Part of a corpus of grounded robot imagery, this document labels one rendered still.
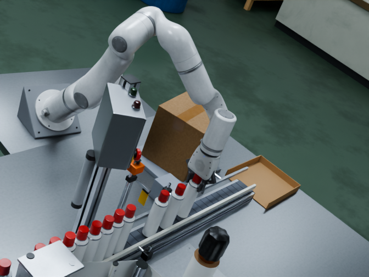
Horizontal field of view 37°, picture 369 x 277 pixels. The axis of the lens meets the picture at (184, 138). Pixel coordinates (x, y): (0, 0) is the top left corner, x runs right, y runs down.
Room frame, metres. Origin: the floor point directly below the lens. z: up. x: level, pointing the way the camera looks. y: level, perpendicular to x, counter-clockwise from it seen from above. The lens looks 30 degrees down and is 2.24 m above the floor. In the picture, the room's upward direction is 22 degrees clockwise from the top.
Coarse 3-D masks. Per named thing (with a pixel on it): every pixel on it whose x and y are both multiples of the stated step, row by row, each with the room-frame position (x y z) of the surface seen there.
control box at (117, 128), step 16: (112, 96) 1.38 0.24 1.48; (128, 96) 1.41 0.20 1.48; (112, 112) 1.30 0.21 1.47; (128, 112) 1.33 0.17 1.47; (96, 128) 1.40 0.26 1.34; (112, 128) 1.30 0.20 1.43; (128, 128) 1.32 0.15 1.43; (96, 144) 1.35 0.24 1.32; (112, 144) 1.30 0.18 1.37; (128, 144) 1.32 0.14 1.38; (96, 160) 1.30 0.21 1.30; (112, 160) 1.31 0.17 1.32; (128, 160) 1.33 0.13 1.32
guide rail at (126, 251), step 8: (240, 192) 2.02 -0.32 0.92; (224, 200) 1.92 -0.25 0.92; (208, 208) 1.82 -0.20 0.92; (192, 216) 1.74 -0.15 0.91; (200, 216) 1.78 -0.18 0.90; (176, 224) 1.65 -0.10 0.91; (184, 224) 1.69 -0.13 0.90; (160, 232) 1.57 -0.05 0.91; (168, 232) 1.61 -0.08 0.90; (144, 240) 1.50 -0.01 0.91; (152, 240) 1.53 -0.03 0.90; (128, 248) 1.43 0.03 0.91; (136, 248) 1.46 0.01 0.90; (112, 256) 1.37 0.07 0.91; (120, 256) 1.39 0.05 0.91
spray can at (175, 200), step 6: (180, 186) 1.65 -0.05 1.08; (174, 192) 1.65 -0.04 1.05; (180, 192) 1.64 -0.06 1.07; (174, 198) 1.63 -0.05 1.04; (180, 198) 1.64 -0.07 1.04; (168, 204) 1.64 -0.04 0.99; (174, 204) 1.63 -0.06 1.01; (180, 204) 1.65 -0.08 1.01; (168, 210) 1.64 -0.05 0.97; (174, 210) 1.63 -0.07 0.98; (168, 216) 1.63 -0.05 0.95; (174, 216) 1.64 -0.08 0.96; (162, 222) 1.64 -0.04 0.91; (168, 222) 1.63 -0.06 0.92; (162, 228) 1.63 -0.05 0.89
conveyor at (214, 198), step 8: (232, 184) 2.12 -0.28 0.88; (240, 184) 2.14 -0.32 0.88; (216, 192) 2.01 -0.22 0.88; (224, 192) 2.03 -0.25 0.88; (232, 192) 2.05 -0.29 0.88; (248, 192) 2.10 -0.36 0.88; (200, 200) 1.91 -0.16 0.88; (208, 200) 1.93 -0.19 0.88; (216, 200) 1.95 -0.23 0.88; (232, 200) 2.00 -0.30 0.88; (192, 208) 1.83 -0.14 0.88; (200, 208) 1.85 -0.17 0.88; (216, 208) 1.89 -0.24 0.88; (176, 216) 1.74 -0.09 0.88; (136, 232) 1.56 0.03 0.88; (128, 240) 1.51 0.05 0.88; (136, 240) 1.52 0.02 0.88; (128, 256) 1.44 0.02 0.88
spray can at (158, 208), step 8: (160, 192) 1.58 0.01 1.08; (168, 192) 1.59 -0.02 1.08; (160, 200) 1.57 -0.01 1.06; (152, 208) 1.57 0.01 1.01; (160, 208) 1.56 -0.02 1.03; (152, 216) 1.56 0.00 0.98; (160, 216) 1.56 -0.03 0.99; (144, 224) 1.58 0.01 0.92; (152, 224) 1.56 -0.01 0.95; (144, 232) 1.56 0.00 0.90; (152, 232) 1.56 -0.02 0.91
